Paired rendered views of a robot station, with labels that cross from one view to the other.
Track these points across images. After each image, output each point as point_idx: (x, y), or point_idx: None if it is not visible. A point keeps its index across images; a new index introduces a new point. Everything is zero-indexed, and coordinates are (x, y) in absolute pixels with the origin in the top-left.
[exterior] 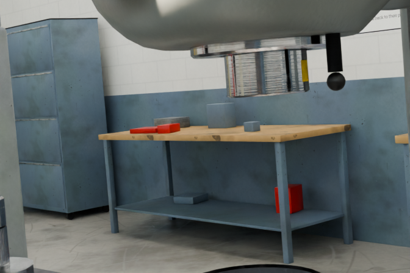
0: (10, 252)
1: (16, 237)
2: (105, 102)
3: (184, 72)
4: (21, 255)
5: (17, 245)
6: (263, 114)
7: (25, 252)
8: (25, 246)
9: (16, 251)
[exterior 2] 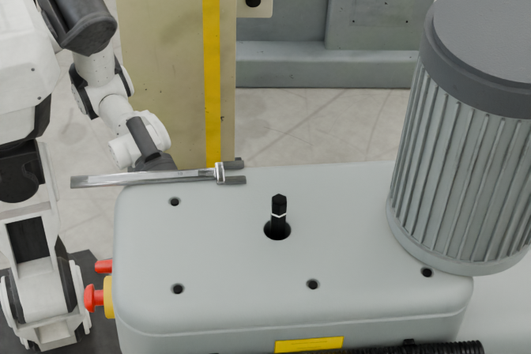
0: None
1: None
2: None
3: None
4: None
5: None
6: None
7: None
8: None
9: None
